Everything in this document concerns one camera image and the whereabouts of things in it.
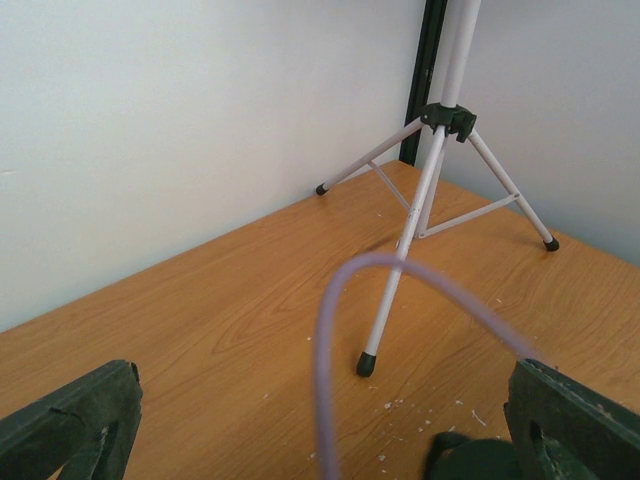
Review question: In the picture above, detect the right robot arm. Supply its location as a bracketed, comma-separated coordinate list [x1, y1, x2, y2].
[422, 431, 524, 479]

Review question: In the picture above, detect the black aluminium frame post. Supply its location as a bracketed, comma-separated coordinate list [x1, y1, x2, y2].
[399, 0, 451, 167]

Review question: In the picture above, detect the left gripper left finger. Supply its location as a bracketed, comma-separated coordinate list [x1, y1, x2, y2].
[1, 360, 143, 479]

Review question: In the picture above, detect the white tripod music stand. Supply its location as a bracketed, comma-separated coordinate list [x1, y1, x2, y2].
[315, 0, 561, 377]

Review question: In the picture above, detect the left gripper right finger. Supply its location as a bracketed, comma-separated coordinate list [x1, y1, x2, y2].
[504, 359, 639, 479]

